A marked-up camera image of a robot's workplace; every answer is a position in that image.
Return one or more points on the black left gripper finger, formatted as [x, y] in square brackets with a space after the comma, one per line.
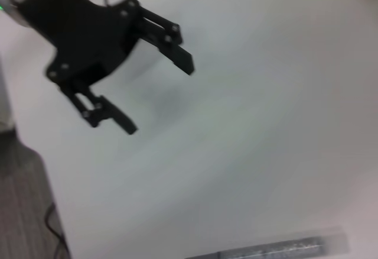
[177, 55]

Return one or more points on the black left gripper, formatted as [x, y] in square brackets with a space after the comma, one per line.
[79, 43]

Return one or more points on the grey marker pen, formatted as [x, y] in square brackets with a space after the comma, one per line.
[280, 247]

